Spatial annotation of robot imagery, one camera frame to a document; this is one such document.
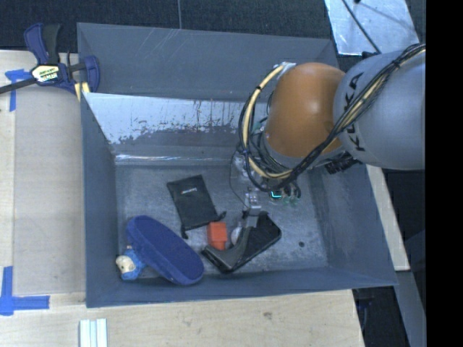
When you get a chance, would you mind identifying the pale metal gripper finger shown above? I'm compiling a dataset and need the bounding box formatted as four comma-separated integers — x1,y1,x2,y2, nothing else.
245,188,263,211
241,209,271,231

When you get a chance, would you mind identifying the black flat rectangular device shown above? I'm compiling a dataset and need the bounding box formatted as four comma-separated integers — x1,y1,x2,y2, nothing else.
200,210,283,275

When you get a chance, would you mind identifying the orange-red small block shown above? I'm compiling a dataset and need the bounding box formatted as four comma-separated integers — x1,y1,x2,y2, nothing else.
206,221,229,252

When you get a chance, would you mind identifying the blue oval padded brush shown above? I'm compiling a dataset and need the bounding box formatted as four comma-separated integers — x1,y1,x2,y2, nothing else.
124,215,205,286

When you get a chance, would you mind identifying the grey metal bin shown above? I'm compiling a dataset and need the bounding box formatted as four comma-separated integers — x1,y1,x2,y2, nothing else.
76,22,399,309

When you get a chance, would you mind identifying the blue toy with pale head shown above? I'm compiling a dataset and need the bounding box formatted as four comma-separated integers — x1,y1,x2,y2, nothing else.
115,249,146,281

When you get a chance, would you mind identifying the black drawstring pouch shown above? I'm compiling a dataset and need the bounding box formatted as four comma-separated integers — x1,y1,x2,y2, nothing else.
166,174,228,240

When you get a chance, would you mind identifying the black cylinder on white bracket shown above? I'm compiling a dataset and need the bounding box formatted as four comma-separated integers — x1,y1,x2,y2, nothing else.
324,154,360,176

